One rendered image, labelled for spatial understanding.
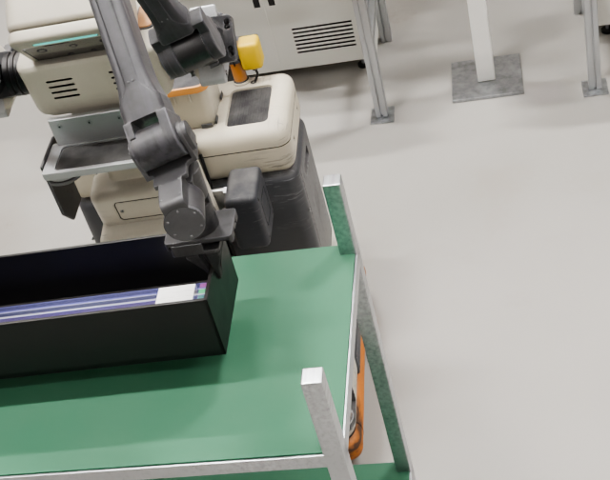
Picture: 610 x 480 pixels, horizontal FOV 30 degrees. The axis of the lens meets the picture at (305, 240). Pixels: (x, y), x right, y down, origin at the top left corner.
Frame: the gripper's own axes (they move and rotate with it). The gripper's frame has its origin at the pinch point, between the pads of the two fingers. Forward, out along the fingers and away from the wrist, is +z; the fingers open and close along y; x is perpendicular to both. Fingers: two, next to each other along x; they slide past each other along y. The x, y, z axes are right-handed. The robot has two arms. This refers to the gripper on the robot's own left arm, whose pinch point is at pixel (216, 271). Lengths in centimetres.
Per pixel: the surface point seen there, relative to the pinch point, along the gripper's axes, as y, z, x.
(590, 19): 77, 80, 194
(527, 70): 56, 106, 212
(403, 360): 11, 108, 83
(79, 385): -26.3, 14.7, -5.8
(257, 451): 4.6, 15.4, -22.7
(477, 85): 38, 105, 206
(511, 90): 50, 105, 199
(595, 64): 77, 96, 194
